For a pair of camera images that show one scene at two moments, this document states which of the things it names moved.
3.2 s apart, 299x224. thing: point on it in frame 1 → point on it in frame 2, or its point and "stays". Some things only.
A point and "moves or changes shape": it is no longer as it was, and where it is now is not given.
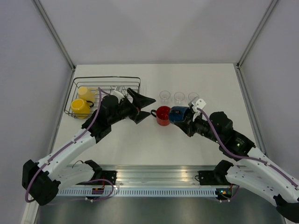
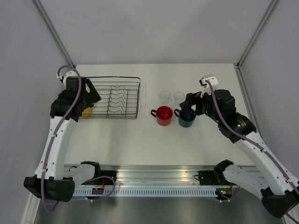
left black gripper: (139, 101) → (92, 97)
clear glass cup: (164, 96) stays
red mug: (162, 114) stays
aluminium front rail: (158, 175) stays
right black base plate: (207, 178) stays
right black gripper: (188, 125) → (193, 98)
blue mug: (176, 113) moves or changes shape
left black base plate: (110, 175) stays
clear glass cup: (179, 98) stays
